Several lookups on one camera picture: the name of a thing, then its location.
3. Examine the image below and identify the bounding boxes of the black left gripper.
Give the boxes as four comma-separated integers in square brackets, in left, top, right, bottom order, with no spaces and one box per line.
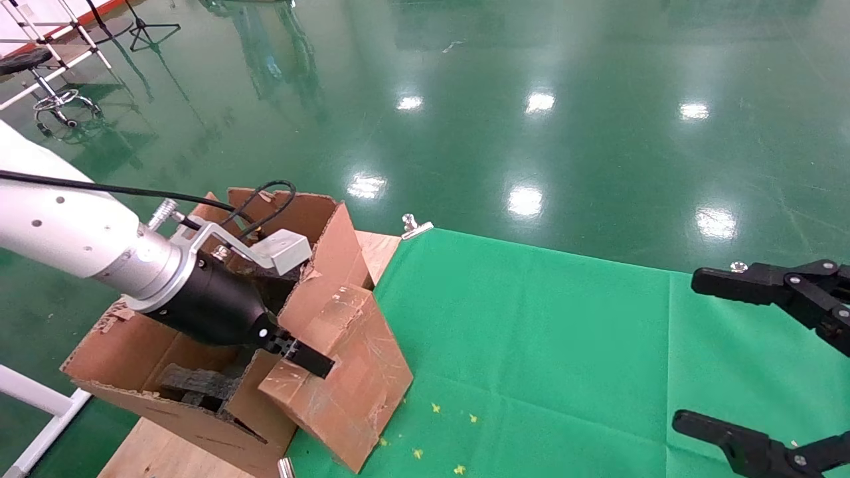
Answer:
[143,252,335,379]

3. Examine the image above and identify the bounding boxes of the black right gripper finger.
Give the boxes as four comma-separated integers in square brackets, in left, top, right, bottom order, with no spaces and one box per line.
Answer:
[691,259,850,358]
[672,410,850,478]

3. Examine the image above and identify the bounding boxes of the small brown cardboard box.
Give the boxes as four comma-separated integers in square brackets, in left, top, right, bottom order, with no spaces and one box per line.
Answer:
[258,285,414,473]

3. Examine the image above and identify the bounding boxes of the large open cardboard carton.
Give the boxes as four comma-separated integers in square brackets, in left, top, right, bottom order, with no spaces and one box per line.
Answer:
[60,188,374,478]

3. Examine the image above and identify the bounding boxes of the black foam block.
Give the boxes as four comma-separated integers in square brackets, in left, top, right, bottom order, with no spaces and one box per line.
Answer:
[159,364,243,409]

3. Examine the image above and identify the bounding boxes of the green table cloth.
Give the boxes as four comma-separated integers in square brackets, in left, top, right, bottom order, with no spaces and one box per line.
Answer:
[286,227,850,478]

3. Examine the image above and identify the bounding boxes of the black tripod stand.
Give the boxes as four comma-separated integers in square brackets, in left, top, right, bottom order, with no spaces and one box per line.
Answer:
[125,0,181,52]

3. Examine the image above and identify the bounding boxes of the white pipe rack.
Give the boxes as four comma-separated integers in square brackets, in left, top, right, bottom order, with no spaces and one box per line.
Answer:
[0,0,114,110]

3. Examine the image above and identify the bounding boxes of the black round-base stand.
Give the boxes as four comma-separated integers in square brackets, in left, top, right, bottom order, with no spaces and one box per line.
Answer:
[85,0,133,44]

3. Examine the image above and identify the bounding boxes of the black seat chrome stool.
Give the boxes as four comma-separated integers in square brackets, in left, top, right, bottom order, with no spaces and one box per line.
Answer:
[0,48,102,137]

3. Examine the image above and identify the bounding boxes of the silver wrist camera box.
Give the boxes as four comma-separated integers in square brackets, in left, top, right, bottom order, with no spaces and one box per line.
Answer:
[169,221,313,276]

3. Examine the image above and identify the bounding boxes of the white pipe frame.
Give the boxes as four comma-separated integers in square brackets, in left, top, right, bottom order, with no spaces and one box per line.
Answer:
[0,364,92,478]

